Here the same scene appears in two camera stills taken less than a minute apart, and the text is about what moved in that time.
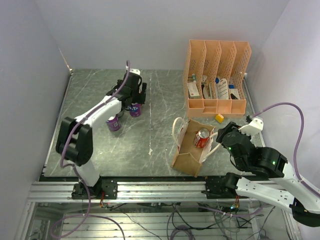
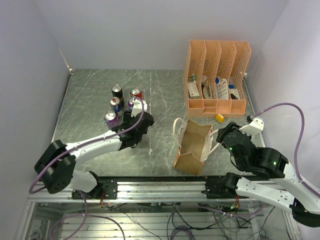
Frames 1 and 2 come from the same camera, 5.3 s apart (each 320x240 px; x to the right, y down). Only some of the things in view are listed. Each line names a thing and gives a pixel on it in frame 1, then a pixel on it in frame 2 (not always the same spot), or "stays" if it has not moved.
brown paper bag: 194,142 stays
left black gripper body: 136,95 to 127,118
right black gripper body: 232,127 stays
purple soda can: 113,123 stays
